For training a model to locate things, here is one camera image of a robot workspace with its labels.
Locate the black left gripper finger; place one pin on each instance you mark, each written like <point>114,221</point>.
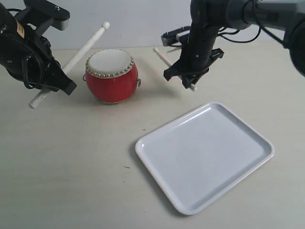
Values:
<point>58,80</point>
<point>48,85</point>

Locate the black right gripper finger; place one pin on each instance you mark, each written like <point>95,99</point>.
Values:
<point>177,69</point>
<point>188,80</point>

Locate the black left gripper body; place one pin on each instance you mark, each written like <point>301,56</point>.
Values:
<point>24,54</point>

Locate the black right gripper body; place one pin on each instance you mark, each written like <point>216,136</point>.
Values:
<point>198,63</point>

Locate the white drumstick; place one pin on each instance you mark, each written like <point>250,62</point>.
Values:
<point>169,64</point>
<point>71,63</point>

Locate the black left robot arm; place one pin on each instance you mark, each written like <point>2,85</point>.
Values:
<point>4,14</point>

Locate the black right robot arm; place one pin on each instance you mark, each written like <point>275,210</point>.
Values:
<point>283,20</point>

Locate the small red drum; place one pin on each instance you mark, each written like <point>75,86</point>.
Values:
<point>111,75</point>

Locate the white plastic tray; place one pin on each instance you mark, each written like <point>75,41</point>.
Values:
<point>198,157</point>

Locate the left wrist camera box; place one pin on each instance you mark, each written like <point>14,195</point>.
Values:
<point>42,14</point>

